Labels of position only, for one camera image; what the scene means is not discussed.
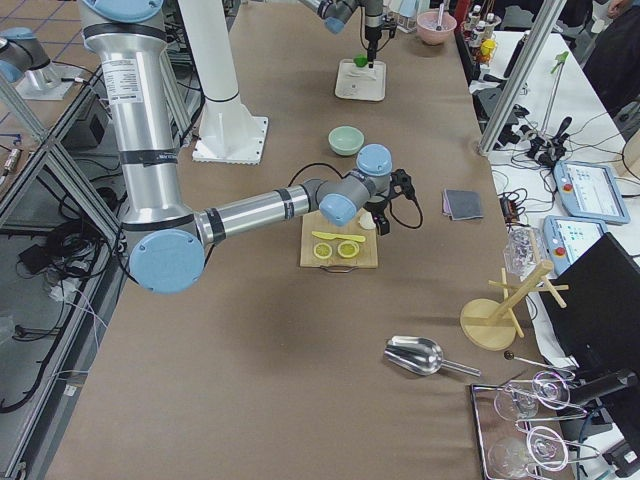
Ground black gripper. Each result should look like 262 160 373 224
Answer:
364 188 395 235
363 14 382 69

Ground white ceramic spoon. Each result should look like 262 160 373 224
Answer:
348 68 378 81

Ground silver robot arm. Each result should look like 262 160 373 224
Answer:
79 1 393 294
301 0 384 68

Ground pink bowl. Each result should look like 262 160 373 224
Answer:
416 10 457 46

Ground mint green bowl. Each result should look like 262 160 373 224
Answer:
328 125 365 156

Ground green lime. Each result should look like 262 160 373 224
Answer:
353 55 368 68

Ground cream rabbit tray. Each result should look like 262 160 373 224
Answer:
334 59 387 102

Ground yellow plastic knife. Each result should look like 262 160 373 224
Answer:
311 231 366 243

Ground single lemon slice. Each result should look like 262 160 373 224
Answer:
337 240 360 259

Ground wooden cutting board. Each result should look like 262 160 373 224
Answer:
299 211 378 269

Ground stacked lemon slices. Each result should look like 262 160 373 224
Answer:
313 242 333 260

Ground grey folded cloth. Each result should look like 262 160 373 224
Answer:
442 189 483 220

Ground condiment bottle rack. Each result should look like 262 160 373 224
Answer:
461 0 501 65

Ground steel scoop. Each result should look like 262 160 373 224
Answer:
384 335 482 377

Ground clear plastic container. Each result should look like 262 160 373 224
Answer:
503 227 548 277

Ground wooden mug tree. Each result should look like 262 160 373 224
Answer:
460 260 569 351

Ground lower blue teach pendant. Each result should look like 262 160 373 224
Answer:
543 215 608 274

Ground blue teach pendant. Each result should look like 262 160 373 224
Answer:
543 215 608 274
553 160 631 225

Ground upper blue teach pendant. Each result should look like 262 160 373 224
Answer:
553 160 631 225

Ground black monitor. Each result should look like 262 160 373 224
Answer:
540 233 639 373

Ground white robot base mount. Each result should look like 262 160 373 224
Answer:
179 0 268 165

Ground aluminium frame post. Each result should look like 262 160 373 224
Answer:
478 0 566 157

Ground black wire glass rack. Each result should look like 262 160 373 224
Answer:
470 371 600 479

